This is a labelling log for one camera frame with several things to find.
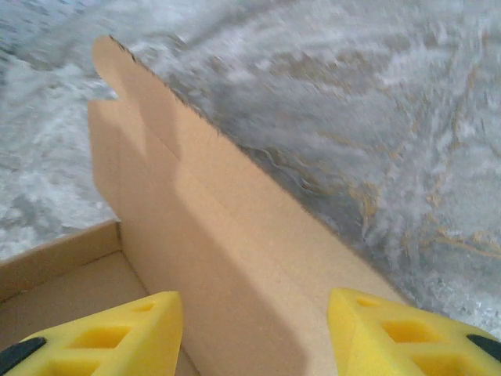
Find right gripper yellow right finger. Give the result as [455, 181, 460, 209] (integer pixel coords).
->
[327, 287, 501, 376]

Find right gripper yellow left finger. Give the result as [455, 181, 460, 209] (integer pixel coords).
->
[0, 290, 184, 376]

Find brown cardboard paper box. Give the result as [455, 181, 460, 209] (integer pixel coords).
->
[0, 34, 419, 376]

